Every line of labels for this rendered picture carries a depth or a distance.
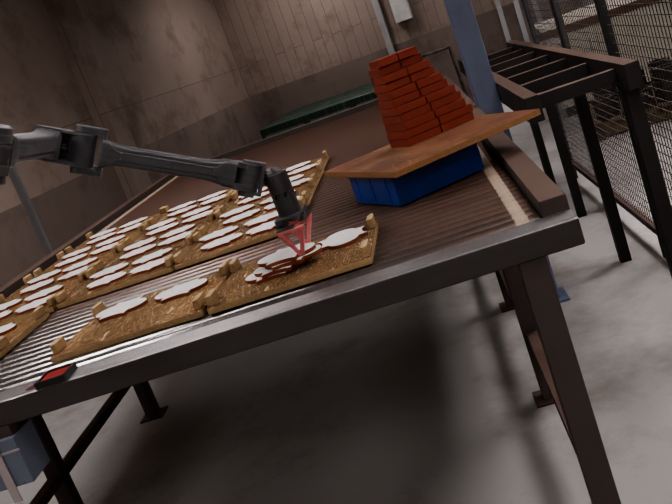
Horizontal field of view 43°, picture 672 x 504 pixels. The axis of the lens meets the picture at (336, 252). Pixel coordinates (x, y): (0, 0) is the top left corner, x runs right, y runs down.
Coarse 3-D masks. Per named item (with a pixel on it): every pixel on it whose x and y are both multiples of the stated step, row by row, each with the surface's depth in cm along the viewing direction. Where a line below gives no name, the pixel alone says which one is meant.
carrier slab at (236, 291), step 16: (320, 240) 227; (368, 240) 208; (320, 256) 210; (336, 256) 204; (352, 256) 199; (368, 256) 194; (240, 272) 224; (304, 272) 200; (320, 272) 195; (336, 272) 194; (224, 288) 213; (240, 288) 207; (256, 288) 202; (272, 288) 197; (288, 288) 196; (224, 304) 199; (240, 304) 198
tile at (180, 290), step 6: (186, 282) 231; (192, 282) 228; (198, 282) 226; (204, 282) 223; (174, 288) 229; (180, 288) 226; (186, 288) 224; (192, 288) 221; (198, 288) 222; (162, 294) 227; (168, 294) 224; (174, 294) 222; (180, 294) 221; (186, 294) 220; (156, 300) 225; (162, 300) 221; (168, 300) 221
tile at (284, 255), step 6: (306, 246) 207; (312, 246) 205; (276, 252) 212; (282, 252) 210; (288, 252) 208; (294, 252) 205; (306, 252) 204; (264, 258) 211; (270, 258) 208; (276, 258) 206; (282, 258) 204; (288, 258) 202; (294, 258) 201; (258, 264) 208; (264, 264) 206; (270, 264) 203; (276, 264) 204
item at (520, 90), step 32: (512, 64) 454; (544, 64) 412; (576, 64) 352; (608, 64) 297; (512, 96) 312; (544, 96) 293; (576, 96) 293; (640, 96) 286; (640, 128) 289; (544, 160) 577; (640, 160) 296; (576, 192) 486; (608, 192) 390
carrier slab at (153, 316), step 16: (208, 288) 219; (160, 304) 221; (176, 304) 215; (192, 304) 209; (96, 320) 230; (112, 320) 223; (128, 320) 216; (144, 320) 210; (160, 320) 205; (176, 320) 201; (80, 336) 218; (96, 336) 212; (112, 336) 206; (128, 336) 204; (64, 352) 208; (80, 352) 206
